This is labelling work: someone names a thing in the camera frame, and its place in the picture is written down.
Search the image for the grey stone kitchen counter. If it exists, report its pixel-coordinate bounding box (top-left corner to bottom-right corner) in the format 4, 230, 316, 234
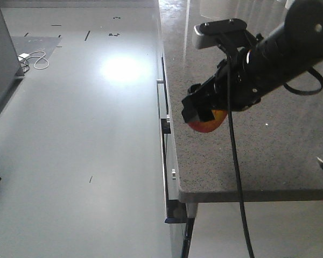
155, 0, 323, 258

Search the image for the grey cabinet at left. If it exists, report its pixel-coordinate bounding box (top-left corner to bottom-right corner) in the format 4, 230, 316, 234
0, 8, 24, 113

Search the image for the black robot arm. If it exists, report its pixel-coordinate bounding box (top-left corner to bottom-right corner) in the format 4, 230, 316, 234
182, 1, 323, 123

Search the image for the red yellow apple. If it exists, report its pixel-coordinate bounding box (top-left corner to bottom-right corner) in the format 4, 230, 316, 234
188, 110, 227, 133

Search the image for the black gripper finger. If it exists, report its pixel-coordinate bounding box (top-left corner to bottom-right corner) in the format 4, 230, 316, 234
181, 96, 214, 124

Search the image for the white power adapter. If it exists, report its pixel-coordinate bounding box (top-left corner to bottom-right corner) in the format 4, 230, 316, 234
18, 53, 30, 61

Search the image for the black hanging cable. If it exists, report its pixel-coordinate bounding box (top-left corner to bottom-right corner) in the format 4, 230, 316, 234
226, 51, 256, 258

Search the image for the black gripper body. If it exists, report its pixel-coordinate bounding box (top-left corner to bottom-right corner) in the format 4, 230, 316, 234
187, 49, 261, 112

